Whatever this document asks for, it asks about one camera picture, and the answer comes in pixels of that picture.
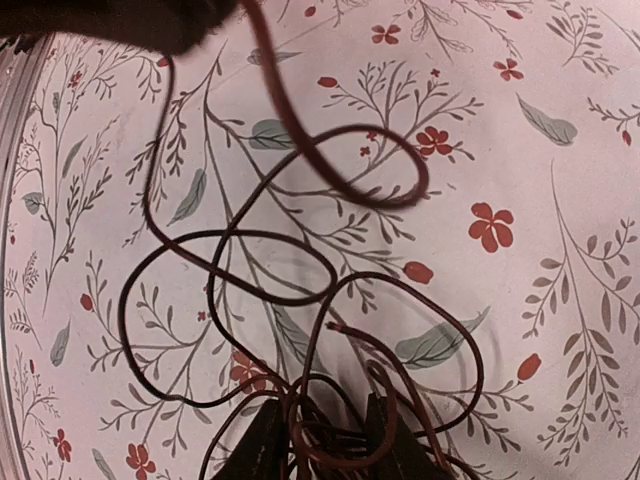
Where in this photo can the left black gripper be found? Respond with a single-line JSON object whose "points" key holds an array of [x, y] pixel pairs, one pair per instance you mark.
{"points": [[168, 27]]}

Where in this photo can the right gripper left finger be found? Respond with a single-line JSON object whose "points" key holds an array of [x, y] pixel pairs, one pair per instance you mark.
{"points": [[260, 453]]}

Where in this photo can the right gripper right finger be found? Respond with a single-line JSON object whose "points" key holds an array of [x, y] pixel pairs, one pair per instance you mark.
{"points": [[406, 459]]}

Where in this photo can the floral table mat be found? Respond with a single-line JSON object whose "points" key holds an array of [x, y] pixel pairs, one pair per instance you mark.
{"points": [[527, 116]]}

